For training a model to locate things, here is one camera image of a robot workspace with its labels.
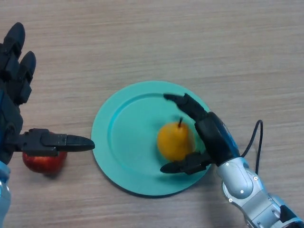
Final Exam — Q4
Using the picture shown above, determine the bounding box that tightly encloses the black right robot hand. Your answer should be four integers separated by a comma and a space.
160, 93, 240, 175

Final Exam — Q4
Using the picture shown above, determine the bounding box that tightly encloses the green round plate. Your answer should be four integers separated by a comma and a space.
91, 80, 217, 197

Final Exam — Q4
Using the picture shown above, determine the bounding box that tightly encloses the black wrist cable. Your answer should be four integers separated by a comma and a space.
241, 120, 264, 175

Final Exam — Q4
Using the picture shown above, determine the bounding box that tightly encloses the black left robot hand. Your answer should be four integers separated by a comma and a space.
0, 22, 95, 164

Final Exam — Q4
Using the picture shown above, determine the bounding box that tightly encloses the yellow pear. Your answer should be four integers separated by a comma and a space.
157, 116, 197, 162

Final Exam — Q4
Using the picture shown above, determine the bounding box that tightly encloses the red apple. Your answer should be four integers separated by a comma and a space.
22, 131, 68, 175

